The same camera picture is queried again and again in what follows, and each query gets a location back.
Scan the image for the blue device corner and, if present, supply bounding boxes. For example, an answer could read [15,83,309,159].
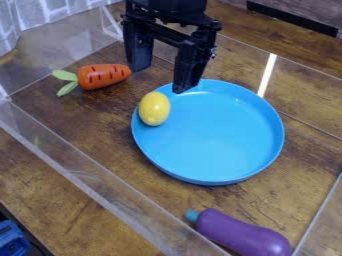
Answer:
[0,220,31,256]

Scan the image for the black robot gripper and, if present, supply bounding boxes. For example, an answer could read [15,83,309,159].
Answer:
[123,0,222,94]

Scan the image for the orange toy carrot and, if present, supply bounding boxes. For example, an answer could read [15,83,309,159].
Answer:
[53,64,133,97]

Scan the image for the dark wooden shelf edge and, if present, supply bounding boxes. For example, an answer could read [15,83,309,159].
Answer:
[246,0,342,39]

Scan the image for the white patterned curtain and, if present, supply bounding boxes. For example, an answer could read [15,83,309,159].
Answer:
[0,0,122,57]

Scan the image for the blue round plastic tray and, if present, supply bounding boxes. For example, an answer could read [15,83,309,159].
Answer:
[131,79,285,186]

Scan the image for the yellow toy lemon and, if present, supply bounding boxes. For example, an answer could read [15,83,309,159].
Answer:
[138,92,172,126]

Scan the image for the clear acrylic enclosure wall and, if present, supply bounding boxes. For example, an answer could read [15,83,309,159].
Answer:
[0,9,342,256]

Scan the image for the purple toy eggplant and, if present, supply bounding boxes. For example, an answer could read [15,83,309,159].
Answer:
[186,208,292,256]

